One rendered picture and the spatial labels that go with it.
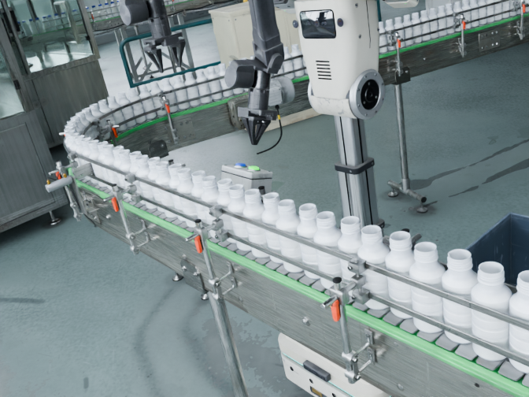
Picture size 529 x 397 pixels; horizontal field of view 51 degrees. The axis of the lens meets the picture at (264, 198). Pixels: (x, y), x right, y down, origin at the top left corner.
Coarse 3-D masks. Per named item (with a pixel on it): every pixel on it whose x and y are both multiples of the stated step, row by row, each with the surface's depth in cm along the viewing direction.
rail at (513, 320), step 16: (96, 176) 195; (128, 192) 177; (176, 192) 150; (208, 224) 144; (256, 224) 126; (240, 240) 135; (304, 240) 114; (336, 256) 108; (320, 272) 114; (384, 272) 99; (432, 288) 92; (512, 288) 88; (384, 304) 103; (464, 304) 88; (432, 320) 95; (512, 320) 82; (464, 336) 91; (496, 352) 87; (512, 352) 85
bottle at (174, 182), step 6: (168, 168) 154; (174, 168) 153; (180, 168) 154; (174, 174) 153; (174, 180) 154; (174, 186) 154; (174, 198) 156; (174, 204) 158; (180, 204) 156; (180, 210) 157
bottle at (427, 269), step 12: (420, 252) 93; (432, 252) 92; (420, 264) 94; (432, 264) 93; (420, 276) 94; (432, 276) 93; (420, 300) 96; (432, 300) 95; (420, 312) 97; (432, 312) 96; (420, 324) 98
